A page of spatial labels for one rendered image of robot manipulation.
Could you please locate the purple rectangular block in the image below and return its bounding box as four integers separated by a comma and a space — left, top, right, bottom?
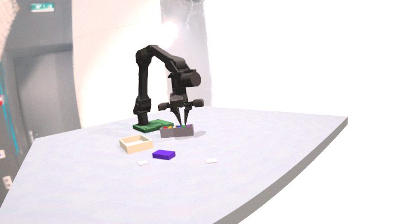
152, 150, 175, 160

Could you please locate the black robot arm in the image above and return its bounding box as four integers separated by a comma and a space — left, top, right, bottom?
133, 44, 201, 126

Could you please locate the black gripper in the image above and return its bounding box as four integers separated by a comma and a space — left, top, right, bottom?
158, 87, 204, 125

